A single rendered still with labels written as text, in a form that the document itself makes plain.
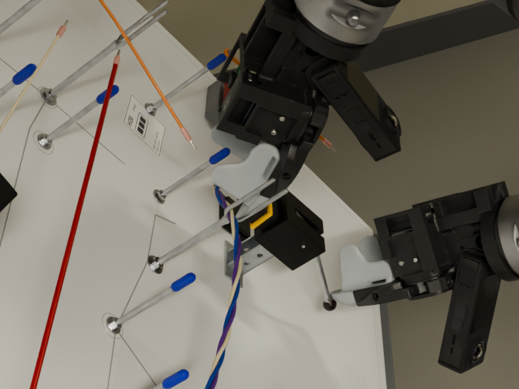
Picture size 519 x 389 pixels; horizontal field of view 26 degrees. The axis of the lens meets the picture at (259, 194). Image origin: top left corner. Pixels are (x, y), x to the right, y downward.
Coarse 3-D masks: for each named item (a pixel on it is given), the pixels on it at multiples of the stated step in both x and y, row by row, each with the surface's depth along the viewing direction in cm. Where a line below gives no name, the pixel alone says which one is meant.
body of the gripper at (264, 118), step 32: (288, 0) 89; (256, 32) 89; (288, 32) 88; (224, 64) 96; (256, 64) 91; (288, 64) 90; (320, 64) 90; (256, 96) 90; (288, 96) 90; (320, 96) 92; (224, 128) 92; (256, 128) 92; (288, 128) 92; (320, 128) 92
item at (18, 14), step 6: (30, 0) 90; (36, 0) 90; (24, 6) 91; (30, 6) 90; (18, 12) 91; (24, 12) 91; (12, 18) 91; (18, 18) 91; (6, 24) 92; (0, 30) 92
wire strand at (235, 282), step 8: (232, 216) 92; (232, 224) 91; (232, 232) 91; (240, 240) 90; (240, 248) 89; (240, 256) 89; (240, 264) 88; (232, 272) 88; (240, 272) 87; (232, 280) 87; (232, 288) 86; (232, 296) 86; (232, 304) 85; (232, 312) 84; (232, 320) 84; (224, 328) 83; (224, 336) 82; (224, 344) 81; (216, 352) 81; (224, 352) 81; (216, 360) 80; (216, 368) 79; (216, 376) 79; (208, 384) 78
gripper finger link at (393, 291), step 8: (368, 288) 105; (376, 288) 104; (384, 288) 102; (392, 288) 102; (400, 288) 102; (408, 288) 101; (416, 288) 102; (424, 288) 102; (360, 296) 106; (368, 296) 104; (376, 296) 104; (384, 296) 102; (392, 296) 102; (400, 296) 102; (408, 296) 101; (360, 304) 106; (368, 304) 104; (376, 304) 103
